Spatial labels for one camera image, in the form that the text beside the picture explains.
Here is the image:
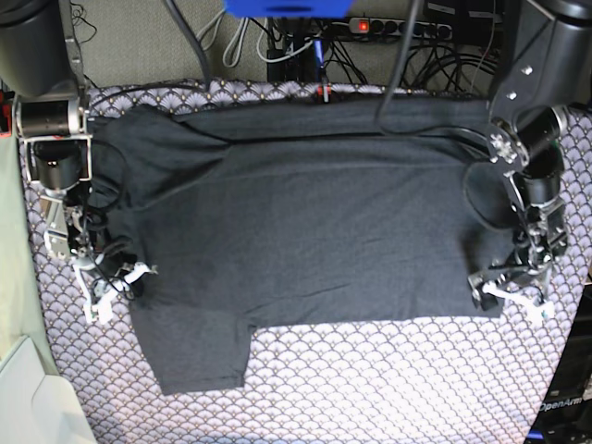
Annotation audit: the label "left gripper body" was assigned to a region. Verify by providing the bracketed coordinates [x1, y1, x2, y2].
[468, 251, 556, 301]

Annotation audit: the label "red black table clamp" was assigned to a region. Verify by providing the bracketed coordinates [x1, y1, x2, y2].
[315, 83, 332, 105]

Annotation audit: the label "red clamp at left edge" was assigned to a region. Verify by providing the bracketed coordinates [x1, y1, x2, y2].
[0, 91, 14, 139]

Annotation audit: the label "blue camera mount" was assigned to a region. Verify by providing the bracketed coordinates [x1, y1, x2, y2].
[224, 0, 352, 19]

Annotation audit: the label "black power strip red switch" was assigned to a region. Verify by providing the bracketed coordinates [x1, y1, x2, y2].
[347, 17, 453, 41]

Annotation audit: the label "dark grey T-shirt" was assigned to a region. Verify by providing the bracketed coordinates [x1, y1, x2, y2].
[92, 98, 517, 395]

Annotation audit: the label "tangled black cables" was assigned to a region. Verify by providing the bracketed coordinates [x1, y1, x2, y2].
[323, 27, 505, 98]

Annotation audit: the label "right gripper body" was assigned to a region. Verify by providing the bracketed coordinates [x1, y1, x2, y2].
[68, 233, 137, 296]

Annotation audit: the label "black OpenArm box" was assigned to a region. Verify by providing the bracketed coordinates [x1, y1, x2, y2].
[524, 283, 591, 443]

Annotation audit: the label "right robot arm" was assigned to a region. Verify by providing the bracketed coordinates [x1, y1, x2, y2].
[1, 1, 156, 303]

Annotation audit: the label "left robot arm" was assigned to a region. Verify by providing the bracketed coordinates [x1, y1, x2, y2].
[468, 1, 591, 312]

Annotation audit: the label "white plastic bin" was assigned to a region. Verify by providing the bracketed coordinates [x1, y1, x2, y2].
[1, 336, 96, 443]

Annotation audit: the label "grey looped cable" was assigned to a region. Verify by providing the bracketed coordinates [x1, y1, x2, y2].
[192, 8, 253, 68]

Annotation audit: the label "fan patterned tablecloth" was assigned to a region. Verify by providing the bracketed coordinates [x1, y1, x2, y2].
[24, 106, 591, 443]

